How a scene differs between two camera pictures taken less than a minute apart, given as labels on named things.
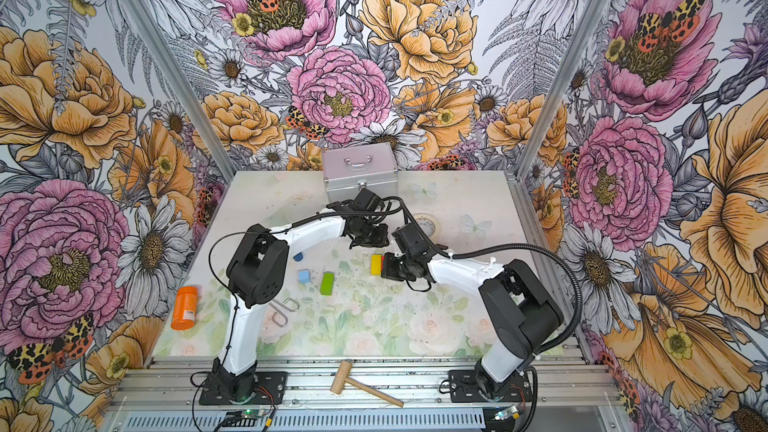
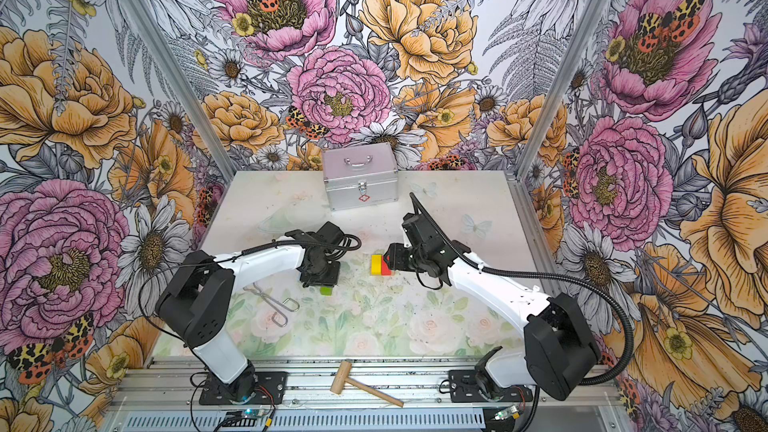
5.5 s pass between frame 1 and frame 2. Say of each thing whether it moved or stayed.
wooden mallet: stayed
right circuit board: stayed
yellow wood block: stayed
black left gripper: moved
